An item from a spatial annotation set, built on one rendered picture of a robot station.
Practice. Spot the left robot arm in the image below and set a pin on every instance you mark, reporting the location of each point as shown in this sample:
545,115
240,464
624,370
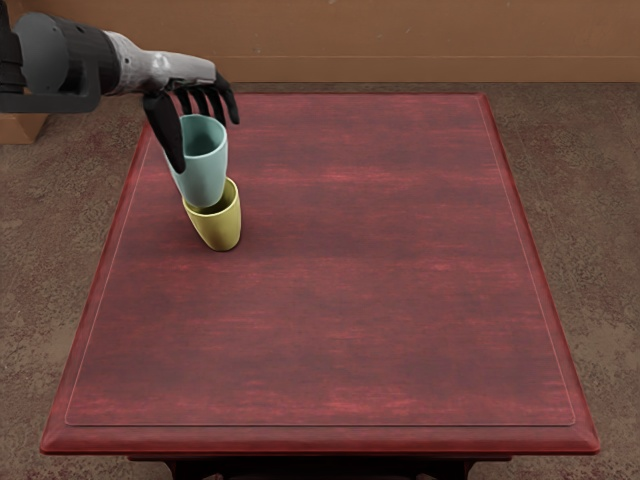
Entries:
47,52

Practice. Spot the brown cardboard box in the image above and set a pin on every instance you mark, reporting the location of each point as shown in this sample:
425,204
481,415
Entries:
20,128

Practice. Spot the light teal cup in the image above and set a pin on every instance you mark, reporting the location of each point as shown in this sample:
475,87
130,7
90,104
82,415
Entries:
205,170

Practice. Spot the yellow cup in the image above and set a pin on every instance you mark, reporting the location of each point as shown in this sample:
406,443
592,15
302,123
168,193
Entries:
220,225

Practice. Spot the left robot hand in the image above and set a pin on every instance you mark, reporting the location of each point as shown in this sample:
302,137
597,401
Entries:
165,67

